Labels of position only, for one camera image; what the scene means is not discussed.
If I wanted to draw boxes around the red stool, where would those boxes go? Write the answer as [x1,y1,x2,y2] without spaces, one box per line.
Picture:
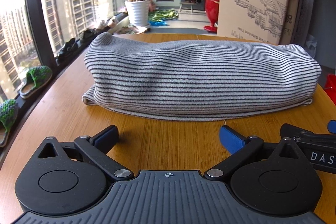
[204,0,220,32]

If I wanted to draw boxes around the white plastic bag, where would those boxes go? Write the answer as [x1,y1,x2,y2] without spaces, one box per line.
[304,34,319,58]

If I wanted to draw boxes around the printed cardboard box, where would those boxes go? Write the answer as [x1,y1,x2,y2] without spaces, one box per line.
[217,0,301,46]

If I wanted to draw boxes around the striped grey sweater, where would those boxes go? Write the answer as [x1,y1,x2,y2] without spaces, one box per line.
[82,32,322,121]

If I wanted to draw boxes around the white ribbed plant pot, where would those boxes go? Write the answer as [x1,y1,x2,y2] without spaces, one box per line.
[124,0,151,28]

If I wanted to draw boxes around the black framed window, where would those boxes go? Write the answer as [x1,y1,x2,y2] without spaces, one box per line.
[0,0,132,109]

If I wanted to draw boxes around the green leafy vegetables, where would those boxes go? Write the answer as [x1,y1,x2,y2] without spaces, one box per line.
[148,9,179,21]

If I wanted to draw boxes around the green knitted slipper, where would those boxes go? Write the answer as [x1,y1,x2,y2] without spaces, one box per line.
[0,99,19,147]
[19,66,53,98]

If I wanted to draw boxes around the red bucket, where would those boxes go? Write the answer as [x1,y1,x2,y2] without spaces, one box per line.
[324,73,336,104]

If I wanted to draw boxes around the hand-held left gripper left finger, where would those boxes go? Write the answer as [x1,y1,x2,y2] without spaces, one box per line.
[38,124,135,182]

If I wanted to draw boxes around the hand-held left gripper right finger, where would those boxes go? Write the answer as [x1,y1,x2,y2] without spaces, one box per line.
[203,125,302,182]

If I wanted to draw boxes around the black leather shoe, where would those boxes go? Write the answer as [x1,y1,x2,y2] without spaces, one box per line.
[79,28,96,42]
[55,39,79,58]

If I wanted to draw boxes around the beige slippers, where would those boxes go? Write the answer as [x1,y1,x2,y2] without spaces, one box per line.
[96,17,119,30]

